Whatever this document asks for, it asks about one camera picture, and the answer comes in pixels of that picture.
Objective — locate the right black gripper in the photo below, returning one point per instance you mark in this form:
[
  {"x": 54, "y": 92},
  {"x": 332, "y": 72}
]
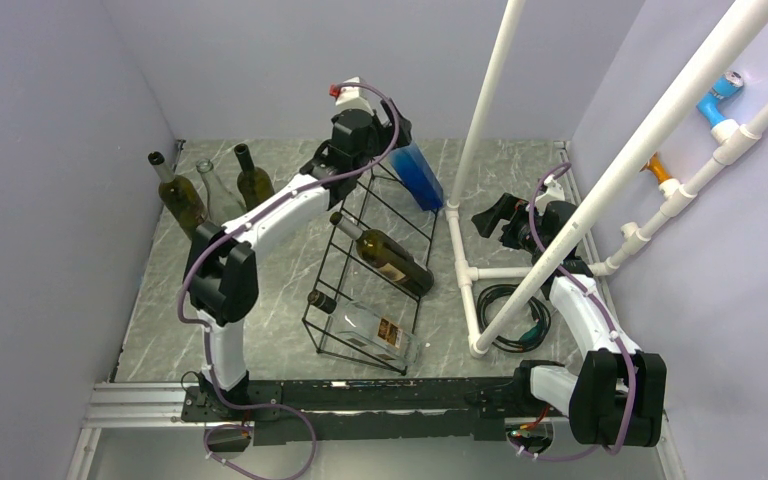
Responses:
[{"x": 509, "y": 208}]

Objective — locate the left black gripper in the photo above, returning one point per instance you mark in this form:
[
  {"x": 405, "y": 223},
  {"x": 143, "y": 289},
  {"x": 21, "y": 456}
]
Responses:
[{"x": 403, "y": 133}]

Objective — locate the blue square glass bottle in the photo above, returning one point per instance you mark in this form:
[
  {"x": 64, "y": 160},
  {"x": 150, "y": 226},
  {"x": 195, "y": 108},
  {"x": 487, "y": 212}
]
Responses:
[{"x": 414, "y": 171}]

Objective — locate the dark labelled wine bottle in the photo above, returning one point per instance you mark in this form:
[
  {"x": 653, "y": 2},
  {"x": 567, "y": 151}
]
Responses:
[{"x": 386, "y": 256}]

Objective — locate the dark green wine bottle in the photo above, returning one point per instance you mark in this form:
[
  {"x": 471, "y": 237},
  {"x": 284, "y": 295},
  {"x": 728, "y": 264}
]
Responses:
[{"x": 253, "y": 182}]

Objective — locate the clear square liquor bottle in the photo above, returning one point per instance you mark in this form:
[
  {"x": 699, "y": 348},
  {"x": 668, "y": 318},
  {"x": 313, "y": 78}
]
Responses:
[{"x": 362, "y": 327}]

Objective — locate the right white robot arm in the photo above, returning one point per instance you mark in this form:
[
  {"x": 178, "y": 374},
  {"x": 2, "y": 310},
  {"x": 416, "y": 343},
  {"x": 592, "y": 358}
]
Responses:
[{"x": 617, "y": 396}]

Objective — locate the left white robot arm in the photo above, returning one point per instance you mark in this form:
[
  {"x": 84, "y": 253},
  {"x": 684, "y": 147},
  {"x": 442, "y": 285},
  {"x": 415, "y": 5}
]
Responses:
[{"x": 221, "y": 277}]

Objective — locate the clear empty glass bottle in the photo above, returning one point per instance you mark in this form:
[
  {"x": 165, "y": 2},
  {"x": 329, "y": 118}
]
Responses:
[{"x": 223, "y": 206}]

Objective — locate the green wine bottle far left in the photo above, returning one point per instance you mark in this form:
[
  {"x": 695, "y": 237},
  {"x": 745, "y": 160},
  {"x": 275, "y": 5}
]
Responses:
[{"x": 178, "y": 195}]

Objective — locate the orange pipe fitting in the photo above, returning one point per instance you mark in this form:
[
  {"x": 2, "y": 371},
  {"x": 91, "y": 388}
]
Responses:
[{"x": 657, "y": 169}]

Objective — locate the blue pipe fitting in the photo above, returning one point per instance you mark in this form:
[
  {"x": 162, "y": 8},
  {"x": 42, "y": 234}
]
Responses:
[{"x": 727, "y": 85}]

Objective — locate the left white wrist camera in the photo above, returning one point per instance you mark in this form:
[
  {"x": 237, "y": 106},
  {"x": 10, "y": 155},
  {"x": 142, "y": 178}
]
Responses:
[{"x": 351, "y": 98}]

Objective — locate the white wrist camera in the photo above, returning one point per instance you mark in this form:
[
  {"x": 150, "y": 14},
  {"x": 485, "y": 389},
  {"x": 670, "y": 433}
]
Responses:
[
  {"x": 551, "y": 191},
  {"x": 351, "y": 98}
]

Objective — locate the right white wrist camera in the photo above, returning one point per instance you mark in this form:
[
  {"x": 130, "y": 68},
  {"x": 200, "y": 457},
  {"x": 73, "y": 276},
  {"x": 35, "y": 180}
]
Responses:
[{"x": 551, "y": 191}]

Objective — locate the white PVC pipe frame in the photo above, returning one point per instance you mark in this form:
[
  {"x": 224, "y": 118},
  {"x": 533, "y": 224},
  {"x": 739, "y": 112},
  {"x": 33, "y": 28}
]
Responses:
[{"x": 741, "y": 24}]

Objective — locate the black wire wine rack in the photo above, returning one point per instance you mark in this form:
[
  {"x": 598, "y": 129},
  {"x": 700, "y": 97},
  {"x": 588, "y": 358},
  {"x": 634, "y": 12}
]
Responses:
[{"x": 381, "y": 202}]

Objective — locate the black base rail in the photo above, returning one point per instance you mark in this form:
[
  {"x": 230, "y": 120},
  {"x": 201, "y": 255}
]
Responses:
[{"x": 478, "y": 408}]

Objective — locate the aluminium frame rail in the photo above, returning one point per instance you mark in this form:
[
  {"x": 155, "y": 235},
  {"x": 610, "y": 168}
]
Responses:
[{"x": 124, "y": 406}]

